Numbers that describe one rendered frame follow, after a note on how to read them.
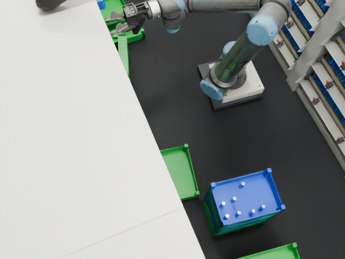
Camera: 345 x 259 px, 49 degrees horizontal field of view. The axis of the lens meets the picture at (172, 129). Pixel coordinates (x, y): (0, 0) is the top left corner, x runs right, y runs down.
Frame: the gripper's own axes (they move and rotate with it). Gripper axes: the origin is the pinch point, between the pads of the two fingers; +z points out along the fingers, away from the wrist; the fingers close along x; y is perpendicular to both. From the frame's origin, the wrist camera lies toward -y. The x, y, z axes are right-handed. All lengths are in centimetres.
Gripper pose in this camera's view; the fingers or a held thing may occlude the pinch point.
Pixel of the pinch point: (109, 27)
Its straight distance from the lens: 189.3
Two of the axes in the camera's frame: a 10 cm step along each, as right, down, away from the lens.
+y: 0.0, -3.8, -9.2
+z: -9.2, 3.5, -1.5
